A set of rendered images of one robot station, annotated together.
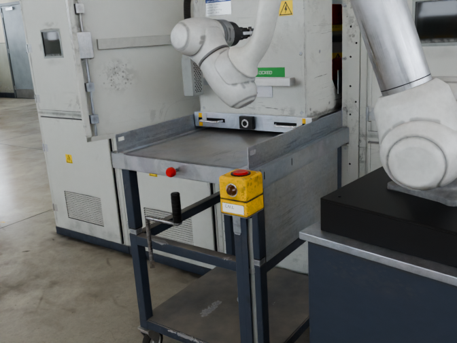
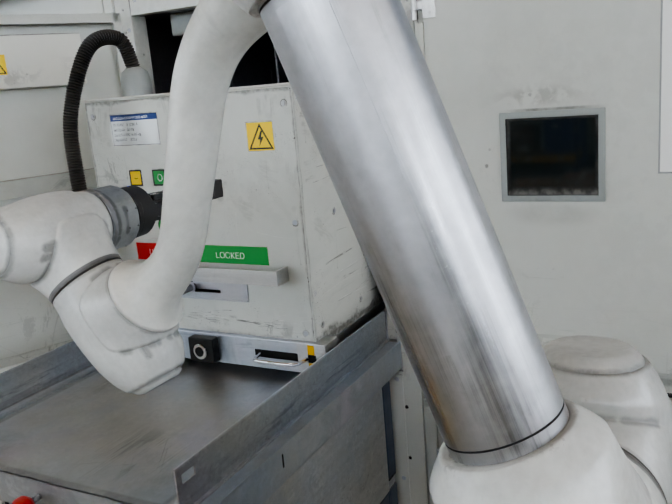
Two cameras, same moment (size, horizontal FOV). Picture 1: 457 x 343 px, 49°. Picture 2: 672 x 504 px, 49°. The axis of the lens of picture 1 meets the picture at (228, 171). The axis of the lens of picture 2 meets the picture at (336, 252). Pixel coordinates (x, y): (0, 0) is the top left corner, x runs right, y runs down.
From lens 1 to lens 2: 0.55 m
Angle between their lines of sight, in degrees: 8
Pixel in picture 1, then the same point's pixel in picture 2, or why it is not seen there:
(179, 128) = (75, 361)
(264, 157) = (219, 471)
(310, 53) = (314, 220)
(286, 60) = (269, 234)
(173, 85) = not seen: hidden behind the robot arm
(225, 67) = (102, 313)
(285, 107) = (275, 321)
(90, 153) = not seen: outside the picture
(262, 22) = (174, 218)
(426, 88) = (558, 464)
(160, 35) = (34, 177)
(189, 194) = not seen: hidden behind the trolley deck
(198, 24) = (38, 217)
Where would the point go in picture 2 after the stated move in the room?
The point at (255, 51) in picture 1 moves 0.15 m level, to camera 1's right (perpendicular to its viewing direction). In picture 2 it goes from (166, 279) to (295, 264)
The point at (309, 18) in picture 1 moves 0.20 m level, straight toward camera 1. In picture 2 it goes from (308, 155) to (300, 169)
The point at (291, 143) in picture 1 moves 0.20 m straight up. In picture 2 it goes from (282, 416) to (269, 298)
